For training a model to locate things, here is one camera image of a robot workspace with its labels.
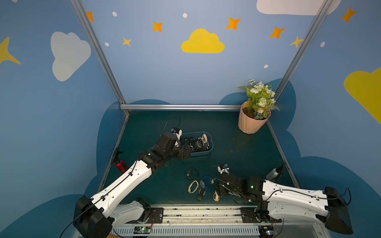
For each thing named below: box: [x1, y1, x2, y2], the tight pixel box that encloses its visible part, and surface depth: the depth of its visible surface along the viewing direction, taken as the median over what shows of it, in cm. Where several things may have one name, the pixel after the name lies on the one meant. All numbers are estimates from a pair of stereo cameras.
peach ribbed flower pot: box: [238, 101, 272, 135], surface depth 101 cm
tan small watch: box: [201, 133, 208, 143], surface depth 103 cm
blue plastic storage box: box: [181, 131, 214, 157], surface depth 101 cm
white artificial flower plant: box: [237, 78, 281, 120], surface depth 96 cm
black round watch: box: [185, 167, 200, 181], surface depth 88 cm
